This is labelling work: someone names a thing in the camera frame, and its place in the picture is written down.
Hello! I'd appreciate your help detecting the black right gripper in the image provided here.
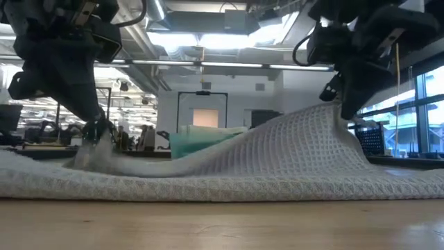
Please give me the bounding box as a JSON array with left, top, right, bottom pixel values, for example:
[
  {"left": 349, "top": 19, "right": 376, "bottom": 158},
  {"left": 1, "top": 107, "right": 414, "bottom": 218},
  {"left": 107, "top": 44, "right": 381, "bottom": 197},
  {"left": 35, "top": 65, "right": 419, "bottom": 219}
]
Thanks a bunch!
[{"left": 318, "top": 5, "right": 440, "bottom": 121}]

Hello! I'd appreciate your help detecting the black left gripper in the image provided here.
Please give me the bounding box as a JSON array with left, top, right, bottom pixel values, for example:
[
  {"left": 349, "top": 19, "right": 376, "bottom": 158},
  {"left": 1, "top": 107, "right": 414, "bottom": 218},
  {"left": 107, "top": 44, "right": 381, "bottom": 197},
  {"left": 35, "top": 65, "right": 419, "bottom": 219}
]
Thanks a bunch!
[{"left": 7, "top": 17, "right": 105, "bottom": 143}]

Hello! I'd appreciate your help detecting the grey waffle microfiber towel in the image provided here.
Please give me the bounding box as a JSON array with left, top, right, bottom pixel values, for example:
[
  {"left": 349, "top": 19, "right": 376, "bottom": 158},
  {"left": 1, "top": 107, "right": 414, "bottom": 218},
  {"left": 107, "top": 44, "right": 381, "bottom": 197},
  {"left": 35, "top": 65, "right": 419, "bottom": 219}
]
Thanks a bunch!
[{"left": 0, "top": 102, "right": 444, "bottom": 203}]

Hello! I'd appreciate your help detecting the black pegboard rack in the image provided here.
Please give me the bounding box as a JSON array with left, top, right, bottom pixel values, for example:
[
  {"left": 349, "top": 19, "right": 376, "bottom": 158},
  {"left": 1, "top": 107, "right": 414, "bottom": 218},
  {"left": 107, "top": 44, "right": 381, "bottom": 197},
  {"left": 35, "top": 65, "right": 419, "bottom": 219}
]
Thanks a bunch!
[{"left": 354, "top": 121, "right": 386, "bottom": 156}]

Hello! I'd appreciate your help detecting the black background monitor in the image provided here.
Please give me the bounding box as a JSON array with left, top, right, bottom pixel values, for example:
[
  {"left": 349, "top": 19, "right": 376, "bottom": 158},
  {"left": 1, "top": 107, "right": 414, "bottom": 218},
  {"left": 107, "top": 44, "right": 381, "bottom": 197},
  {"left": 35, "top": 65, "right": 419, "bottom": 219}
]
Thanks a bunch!
[{"left": 0, "top": 103, "right": 24, "bottom": 133}]

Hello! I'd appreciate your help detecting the black equipment cabinet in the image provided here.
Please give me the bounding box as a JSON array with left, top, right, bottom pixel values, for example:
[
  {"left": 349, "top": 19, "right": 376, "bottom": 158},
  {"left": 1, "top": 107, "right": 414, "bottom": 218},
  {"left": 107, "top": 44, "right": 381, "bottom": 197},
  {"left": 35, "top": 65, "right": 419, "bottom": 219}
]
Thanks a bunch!
[{"left": 251, "top": 110, "right": 282, "bottom": 128}]

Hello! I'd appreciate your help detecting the teal translucent plastic bin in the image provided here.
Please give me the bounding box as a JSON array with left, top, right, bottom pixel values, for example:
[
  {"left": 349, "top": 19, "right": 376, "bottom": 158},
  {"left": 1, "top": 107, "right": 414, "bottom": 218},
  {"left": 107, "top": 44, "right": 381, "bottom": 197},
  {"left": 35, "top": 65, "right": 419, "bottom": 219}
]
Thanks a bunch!
[{"left": 169, "top": 131, "right": 240, "bottom": 160}]

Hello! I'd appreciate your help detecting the long ceiling light tube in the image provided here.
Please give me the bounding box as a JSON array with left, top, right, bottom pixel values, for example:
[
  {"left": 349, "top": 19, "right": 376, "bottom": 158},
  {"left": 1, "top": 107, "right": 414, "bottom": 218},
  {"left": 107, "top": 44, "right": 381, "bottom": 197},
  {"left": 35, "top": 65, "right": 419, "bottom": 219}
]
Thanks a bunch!
[{"left": 93, "top": 58, "right": 336, "bottom": 73}]

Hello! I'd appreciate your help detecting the grey ceiling box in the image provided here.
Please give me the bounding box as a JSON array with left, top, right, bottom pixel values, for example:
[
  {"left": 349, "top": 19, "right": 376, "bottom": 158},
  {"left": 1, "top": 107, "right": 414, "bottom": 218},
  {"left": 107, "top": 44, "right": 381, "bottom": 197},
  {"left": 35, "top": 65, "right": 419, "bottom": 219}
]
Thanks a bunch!
[{"left": 223, "top": 9, "right": 248, "bottom": 31}]

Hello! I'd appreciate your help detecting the black background camera stand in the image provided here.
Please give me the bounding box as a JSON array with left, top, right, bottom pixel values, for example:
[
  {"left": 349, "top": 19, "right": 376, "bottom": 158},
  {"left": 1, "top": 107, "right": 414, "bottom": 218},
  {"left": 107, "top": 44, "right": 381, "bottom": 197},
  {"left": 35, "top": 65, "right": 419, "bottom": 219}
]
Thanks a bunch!
[
  {"left": 176, "top": 90, "right": 229, "bottom": 129},
  {"left": 100, "top": 86, "right": 112, "bottom": 121}
]

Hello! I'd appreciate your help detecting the yellow hanging cord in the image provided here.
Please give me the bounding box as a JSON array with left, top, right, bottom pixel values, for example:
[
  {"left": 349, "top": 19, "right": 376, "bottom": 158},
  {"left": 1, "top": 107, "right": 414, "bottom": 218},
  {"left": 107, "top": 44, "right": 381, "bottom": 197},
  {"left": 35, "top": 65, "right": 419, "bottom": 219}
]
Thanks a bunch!
[{"left": 394, "top": 43, "right": 401, "bottom": 157}]

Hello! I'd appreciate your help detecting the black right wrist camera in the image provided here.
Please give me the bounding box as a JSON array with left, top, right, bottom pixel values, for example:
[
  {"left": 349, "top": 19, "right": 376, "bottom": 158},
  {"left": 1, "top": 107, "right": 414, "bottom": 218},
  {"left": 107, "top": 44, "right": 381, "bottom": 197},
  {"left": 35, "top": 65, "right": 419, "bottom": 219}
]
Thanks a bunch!
[{"left": 307, "top": 23, "right": 352, "bottom": 67}]

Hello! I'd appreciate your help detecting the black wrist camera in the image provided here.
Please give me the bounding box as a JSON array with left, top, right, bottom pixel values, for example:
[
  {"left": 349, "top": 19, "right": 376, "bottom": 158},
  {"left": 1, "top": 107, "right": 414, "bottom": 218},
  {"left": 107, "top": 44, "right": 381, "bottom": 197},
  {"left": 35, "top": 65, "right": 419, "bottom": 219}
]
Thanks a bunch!
[
  {"left": 307, "top": 23, "right": 352, "bottom": 67},
  {"left": 90, "top": 15, "right": 123, "bottom": 64}
]

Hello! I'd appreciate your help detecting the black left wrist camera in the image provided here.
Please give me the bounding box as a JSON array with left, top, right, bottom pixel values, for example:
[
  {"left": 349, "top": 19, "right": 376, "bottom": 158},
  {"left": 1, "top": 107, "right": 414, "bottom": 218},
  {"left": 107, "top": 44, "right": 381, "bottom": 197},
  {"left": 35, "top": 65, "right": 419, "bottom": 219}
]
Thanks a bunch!
[{"left": 90, "top": 15, "right": 123, "bottom": 64}]

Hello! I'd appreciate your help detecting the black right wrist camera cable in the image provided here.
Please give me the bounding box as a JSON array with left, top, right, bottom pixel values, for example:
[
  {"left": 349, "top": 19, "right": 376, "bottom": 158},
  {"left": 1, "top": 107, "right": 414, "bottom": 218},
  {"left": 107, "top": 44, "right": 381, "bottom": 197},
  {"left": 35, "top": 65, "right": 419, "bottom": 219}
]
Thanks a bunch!
[{"left": 292, "top": 33, "right": 313, "bottom": 67}]

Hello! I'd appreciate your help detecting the silver ventilation duct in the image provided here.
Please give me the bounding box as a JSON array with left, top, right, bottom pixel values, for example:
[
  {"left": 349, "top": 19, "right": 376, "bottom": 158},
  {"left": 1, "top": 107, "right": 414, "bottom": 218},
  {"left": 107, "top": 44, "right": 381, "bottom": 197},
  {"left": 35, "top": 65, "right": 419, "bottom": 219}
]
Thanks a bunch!
[{"left": 117, "top": 0, "right": 171, "bottom": 91}]

